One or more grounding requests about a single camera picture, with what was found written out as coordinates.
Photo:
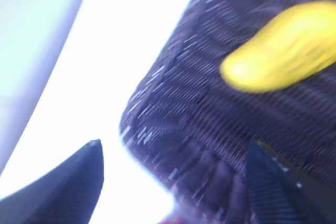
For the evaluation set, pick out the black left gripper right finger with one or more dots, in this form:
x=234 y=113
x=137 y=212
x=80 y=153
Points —
x=281 y=193

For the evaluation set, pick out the yellow mango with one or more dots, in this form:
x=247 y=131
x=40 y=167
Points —
x=296 y=44

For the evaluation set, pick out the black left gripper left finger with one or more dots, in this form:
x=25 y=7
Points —
x=67 y=194

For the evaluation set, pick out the dark woven wicker basket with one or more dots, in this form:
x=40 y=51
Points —
x=190 y=129

